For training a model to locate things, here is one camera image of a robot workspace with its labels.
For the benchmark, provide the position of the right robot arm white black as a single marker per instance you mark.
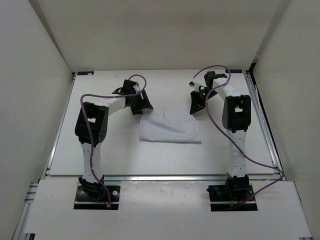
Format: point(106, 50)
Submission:
point(236, 119)

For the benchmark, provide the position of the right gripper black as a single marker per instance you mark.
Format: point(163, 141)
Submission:
point(197, 105)

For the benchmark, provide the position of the white skirt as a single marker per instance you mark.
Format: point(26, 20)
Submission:
point(169, 126)

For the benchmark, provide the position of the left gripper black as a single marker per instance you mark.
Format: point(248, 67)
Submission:
point(143, 103)

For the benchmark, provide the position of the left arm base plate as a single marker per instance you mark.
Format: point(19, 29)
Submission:
point(84, 201)

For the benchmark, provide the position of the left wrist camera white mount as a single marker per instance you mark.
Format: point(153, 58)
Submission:
point(136, 87)

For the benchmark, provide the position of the white front cover board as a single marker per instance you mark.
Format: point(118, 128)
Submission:
point(165, 211)

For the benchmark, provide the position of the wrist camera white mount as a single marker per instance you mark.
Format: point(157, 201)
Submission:
point(136, 87)
point(197, 87)

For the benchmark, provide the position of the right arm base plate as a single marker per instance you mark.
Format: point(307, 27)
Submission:
point(223, 201)

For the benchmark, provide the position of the right blue corner sticker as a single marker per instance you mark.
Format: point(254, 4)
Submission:
point(236, 71)

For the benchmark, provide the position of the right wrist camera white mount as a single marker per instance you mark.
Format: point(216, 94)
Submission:
point(197, 87)

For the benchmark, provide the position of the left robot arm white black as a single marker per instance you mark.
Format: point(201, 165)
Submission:
point(91, 129)

